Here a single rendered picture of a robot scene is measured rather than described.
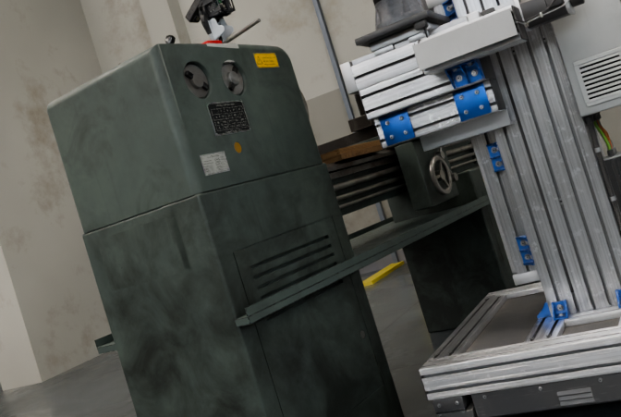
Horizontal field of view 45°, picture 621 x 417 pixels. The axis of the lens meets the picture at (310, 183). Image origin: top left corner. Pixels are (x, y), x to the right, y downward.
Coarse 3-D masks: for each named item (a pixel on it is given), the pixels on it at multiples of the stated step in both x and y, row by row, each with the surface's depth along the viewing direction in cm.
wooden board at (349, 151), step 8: (360, 144) 268; (368, 144) 272; (376, 144) 277; (336, 152) 256; (344, 152) 258; (352, 152) 262; (360, 152) 267; (368, 152) 271; (328, 160) 259; (336, 160) 257
